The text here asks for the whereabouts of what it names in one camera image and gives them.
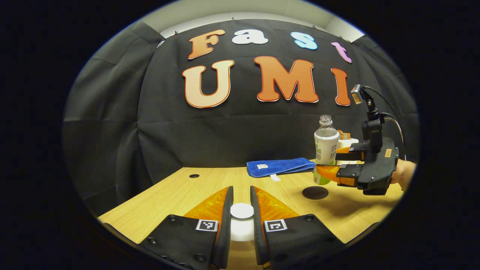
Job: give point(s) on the blue towel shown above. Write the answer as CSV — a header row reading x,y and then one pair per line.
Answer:
x,y
277,167

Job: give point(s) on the brown bread slice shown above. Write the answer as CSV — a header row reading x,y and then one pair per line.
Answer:
x,y
343,134

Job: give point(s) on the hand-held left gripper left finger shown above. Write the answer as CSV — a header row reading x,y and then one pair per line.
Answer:
x,y
226,232

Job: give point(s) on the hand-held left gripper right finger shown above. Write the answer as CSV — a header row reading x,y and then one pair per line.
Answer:
x,y
257,240

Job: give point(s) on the black round coaster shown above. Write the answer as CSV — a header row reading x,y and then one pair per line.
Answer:
x,y
315,192

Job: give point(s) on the white toaster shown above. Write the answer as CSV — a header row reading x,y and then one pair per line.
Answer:
x,y
347,143

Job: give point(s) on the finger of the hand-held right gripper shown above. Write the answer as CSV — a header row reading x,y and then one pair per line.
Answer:
x,y
352,149
345,174

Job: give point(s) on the clear water bottle white label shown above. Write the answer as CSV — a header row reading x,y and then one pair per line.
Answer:
x,y
325,144

